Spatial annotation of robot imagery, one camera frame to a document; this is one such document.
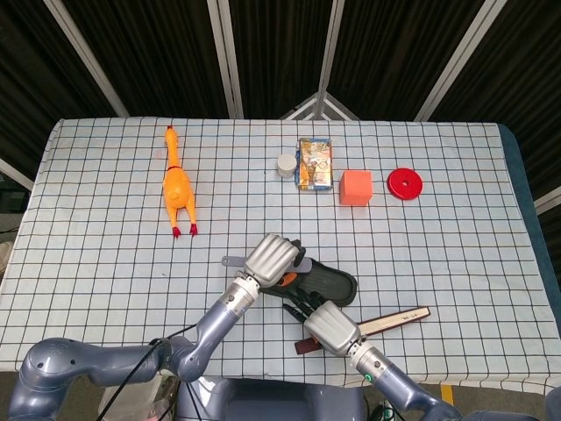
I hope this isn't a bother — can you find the red disc with hole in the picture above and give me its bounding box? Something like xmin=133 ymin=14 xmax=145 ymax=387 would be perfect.
xmin=386 ymin=168 xmax=423 ymax=202

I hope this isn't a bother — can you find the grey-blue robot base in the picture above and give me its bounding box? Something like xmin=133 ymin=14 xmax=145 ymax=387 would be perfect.
xmin=174 ymin=376 xmax=369 ymax=421

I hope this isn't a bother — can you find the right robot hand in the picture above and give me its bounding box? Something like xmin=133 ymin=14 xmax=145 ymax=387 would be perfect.
xmin=282 ymin=287 xmax=363 ymax=357

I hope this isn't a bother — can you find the dark red folded fan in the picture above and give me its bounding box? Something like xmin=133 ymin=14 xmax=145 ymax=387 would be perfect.
xmin=295 ymin=305 xmax=432 ymax=355

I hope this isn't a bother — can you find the white triangular partition foot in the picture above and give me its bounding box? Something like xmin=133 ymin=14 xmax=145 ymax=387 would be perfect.
xmin=280 ymin=91 xmax=360 ymax=122

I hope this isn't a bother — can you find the white partition frame post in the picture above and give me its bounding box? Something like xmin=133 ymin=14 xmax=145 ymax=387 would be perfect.
xmin=43 ymin=0 xmax=131 ymax=118
xmin=315 ymin=0 xmax=347 ymax=119
xmin=205 ymin=0 xmax=245 ymax=119
xmin=414 ymin=0 xmax=509 ymax=122

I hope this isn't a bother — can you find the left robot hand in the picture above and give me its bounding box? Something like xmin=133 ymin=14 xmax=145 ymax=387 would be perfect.
xmin=243 ymin=233 xmax=313 ymax=291

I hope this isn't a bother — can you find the black slipper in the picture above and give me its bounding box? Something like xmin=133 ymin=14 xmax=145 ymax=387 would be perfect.
xmin=262 ymin=239 xmax=359 ymax=307

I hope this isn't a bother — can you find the small white jar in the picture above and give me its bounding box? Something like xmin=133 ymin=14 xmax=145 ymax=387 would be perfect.
xmin=275 ymin=153 xmax=298 ymax=180

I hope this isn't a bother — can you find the orange foam cube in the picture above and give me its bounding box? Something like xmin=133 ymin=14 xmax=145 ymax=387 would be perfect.
xmin=339 ymin=169 xmax=374 ymax=207

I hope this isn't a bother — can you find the white checked tablecloth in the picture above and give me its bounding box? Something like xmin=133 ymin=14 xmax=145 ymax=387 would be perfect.
xmin=0 ymin=116 xmax=561 ymax=396

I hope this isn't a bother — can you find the black cable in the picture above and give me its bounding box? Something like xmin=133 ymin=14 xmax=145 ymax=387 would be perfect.
xmin=183 ymin=379 xmax=201 ymax=421
xmin=98 ymin=322 xmax=202 ymax=421

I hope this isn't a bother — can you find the colourful printed packet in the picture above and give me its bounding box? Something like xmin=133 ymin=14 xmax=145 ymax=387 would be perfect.
xmin=296 ymin=137 xmax=334 ymax=192

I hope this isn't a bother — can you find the orange rubber chicken toy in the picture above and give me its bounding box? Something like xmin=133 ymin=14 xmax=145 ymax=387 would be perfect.
xmin=161 ymin=125 xmax=199 ymax=239

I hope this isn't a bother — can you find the green cable bundle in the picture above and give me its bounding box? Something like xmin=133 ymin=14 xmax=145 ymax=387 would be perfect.
xmin=371 ymin=399 xmax=396 ymax=421

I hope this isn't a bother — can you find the grey tool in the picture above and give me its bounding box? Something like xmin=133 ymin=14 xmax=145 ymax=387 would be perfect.
xmin=221 ymin=255 xmax=313 ymax=275

